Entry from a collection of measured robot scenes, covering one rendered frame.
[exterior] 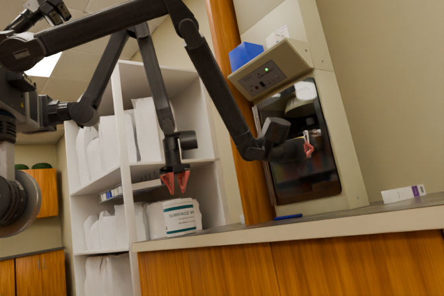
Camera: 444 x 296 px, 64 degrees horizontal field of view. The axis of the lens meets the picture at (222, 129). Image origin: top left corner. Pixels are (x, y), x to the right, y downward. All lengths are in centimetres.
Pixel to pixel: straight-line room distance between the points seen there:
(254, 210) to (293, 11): 74
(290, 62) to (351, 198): 48
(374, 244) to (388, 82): 89
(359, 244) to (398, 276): 9
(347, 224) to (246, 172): 64
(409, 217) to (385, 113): 88
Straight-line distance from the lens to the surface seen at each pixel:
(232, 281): 121
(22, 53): 92
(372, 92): 163
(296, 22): 135
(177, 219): 154
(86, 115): 134
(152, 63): 138
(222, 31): 159
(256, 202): 140
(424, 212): 75
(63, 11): 128
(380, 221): 79
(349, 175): 122
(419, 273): 81
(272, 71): 129
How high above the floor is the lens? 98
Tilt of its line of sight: 14 degrees up
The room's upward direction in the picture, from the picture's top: 10 degrees counter-clockwise
